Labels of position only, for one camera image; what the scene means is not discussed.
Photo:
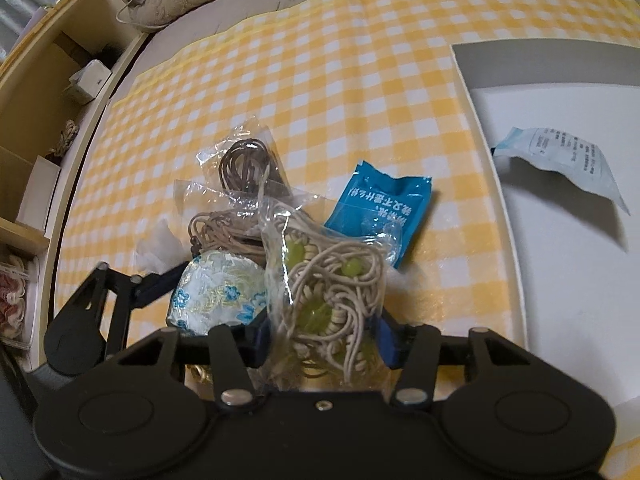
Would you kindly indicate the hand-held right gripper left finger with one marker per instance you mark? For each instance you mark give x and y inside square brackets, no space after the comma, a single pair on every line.
[260,340]

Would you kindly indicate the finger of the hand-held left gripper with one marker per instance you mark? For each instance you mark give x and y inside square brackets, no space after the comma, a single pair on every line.
[160,285]

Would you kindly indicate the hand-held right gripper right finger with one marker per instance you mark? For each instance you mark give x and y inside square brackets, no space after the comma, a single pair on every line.
[387,342]

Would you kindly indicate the blue floral embroidered pouch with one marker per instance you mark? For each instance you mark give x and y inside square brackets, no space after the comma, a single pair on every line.
[215,290]

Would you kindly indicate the blue foil packet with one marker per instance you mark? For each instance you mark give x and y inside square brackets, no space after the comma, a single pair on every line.
[370,200]

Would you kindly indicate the white shallow box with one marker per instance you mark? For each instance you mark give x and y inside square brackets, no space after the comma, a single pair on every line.
[550,260]

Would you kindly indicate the red and white cloth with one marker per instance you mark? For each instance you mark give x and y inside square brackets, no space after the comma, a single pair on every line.
[15,300]

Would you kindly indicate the white flat box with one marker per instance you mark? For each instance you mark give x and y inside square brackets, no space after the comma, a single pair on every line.
[37,200]

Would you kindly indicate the patterned fabric scrunchie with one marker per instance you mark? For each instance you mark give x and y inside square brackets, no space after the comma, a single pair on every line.
[65,140]

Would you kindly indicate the white tissue box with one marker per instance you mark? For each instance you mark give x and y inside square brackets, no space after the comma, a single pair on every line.
[90,82]

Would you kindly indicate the wooden bedside shelf unit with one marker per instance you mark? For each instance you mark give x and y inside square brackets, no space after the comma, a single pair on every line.
[30,90]

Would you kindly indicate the black fuzzy object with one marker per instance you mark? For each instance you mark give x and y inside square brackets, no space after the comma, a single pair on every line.
[107,52]

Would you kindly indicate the pale blue sachet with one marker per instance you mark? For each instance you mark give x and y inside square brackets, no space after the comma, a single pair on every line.
[550,152]

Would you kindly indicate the yellow checked blanket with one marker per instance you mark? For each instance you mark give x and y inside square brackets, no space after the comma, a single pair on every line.
[350,85]

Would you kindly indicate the grey curtain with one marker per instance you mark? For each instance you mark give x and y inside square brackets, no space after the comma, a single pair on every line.
[20,7]

